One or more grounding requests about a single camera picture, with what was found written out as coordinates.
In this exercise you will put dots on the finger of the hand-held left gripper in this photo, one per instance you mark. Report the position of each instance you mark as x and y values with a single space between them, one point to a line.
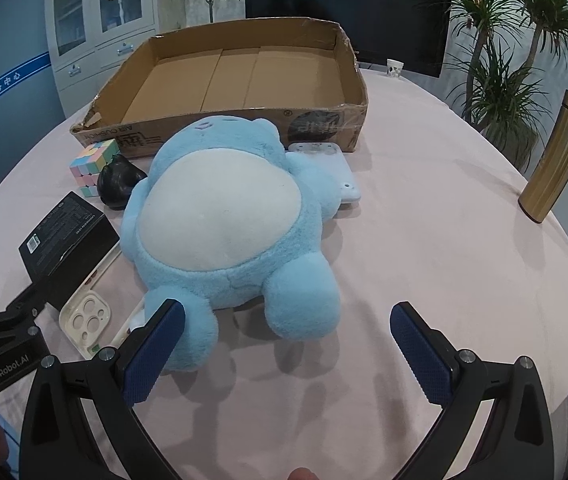
24 305

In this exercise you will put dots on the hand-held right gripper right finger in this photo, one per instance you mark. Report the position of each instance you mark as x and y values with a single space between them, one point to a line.
421 355

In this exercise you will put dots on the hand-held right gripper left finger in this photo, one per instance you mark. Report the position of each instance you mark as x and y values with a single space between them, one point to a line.
156 350

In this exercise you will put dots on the cream phone case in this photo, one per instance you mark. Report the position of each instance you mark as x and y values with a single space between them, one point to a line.
95 290

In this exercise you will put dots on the blue plush toy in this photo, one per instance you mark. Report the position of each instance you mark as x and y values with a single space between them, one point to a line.
214 210

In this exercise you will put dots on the black plush toy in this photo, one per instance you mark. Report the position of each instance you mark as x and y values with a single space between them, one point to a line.
119 182

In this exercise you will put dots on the pastel puzzle cube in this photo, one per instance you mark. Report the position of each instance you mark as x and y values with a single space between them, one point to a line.
91 165

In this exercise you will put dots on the pale lavender device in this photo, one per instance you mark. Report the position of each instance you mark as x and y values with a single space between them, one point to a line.
343 180

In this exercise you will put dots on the cardboard box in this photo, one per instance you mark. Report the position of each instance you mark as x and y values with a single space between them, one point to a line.
244 80

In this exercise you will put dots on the person's right hand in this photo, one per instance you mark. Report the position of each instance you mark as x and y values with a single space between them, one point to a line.
300 475

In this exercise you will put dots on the white plastic item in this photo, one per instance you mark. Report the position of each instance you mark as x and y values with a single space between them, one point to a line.
136 324

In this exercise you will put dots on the black product box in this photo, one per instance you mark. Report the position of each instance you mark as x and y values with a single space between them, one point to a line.
64 240

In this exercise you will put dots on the pale pink tablecloth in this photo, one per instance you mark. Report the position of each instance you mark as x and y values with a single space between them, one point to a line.
438 235

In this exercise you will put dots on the grey glass door cabinet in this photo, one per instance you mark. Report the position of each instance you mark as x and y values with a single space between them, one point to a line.
79 60

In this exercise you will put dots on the gold thermos bottle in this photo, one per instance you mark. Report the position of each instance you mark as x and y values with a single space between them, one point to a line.
558 160

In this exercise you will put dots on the tall palm potted plant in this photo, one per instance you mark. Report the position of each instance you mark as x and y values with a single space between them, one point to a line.
503 95

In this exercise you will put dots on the white paper cup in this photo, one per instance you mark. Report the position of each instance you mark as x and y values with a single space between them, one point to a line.
394 68

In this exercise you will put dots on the black flat screen monitor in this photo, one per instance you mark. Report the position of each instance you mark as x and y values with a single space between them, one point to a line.
343 10

